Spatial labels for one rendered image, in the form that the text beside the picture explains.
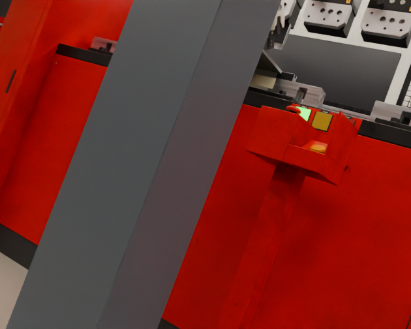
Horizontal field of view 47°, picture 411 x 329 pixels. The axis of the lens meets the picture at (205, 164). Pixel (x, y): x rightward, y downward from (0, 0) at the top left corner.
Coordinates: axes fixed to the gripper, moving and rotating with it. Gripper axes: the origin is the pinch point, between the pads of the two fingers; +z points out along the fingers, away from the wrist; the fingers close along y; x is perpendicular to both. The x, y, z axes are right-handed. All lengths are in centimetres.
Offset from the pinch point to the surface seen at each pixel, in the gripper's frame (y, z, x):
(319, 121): -43.4, 8.4, 14.6
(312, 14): -4.2, -8.2, -14.7
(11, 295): -3, 62, 99
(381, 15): -23.4, -9.4, -25.7
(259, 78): -0.2, 11.8, 3.6
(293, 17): 5.6, -5.1, -14.4
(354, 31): 303, 116, -355
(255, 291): -60, 39, 47
